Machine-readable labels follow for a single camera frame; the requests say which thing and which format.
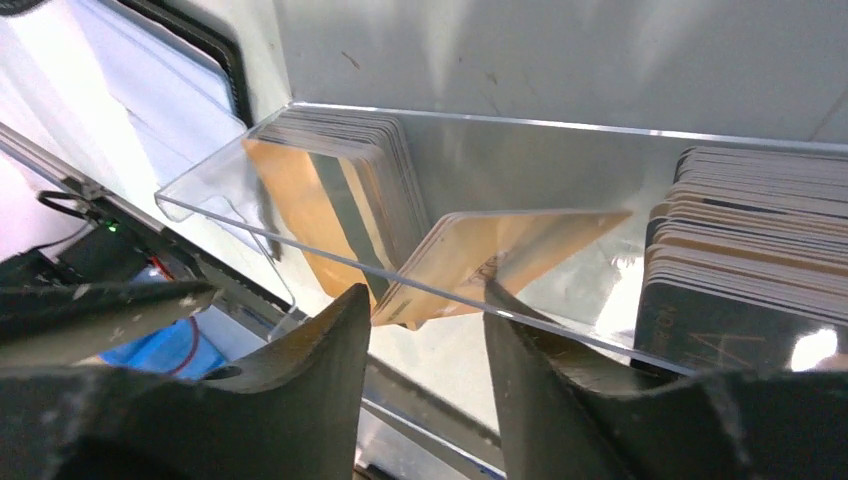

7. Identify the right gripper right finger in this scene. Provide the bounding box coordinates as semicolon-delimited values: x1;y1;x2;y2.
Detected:
484;281;847;479

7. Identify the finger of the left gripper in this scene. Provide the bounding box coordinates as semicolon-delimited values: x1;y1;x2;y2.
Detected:
1;281;219;368

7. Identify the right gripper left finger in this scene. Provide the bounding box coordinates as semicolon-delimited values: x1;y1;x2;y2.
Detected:
1;284;371;479

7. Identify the orange credit card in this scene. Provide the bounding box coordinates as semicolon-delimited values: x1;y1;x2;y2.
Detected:
371;209;631;330
241;109;431;304

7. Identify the clear plastic card tray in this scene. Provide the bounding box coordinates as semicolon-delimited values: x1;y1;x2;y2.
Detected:
156;102;847;374

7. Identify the black card holder wallet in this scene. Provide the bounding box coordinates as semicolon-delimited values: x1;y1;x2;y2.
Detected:
1;1;248;215

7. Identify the black credit card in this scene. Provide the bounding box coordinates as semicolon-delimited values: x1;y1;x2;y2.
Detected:
632;145;848;372

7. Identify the blue storage bin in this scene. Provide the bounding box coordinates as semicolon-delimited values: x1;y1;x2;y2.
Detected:
99;317;227;380

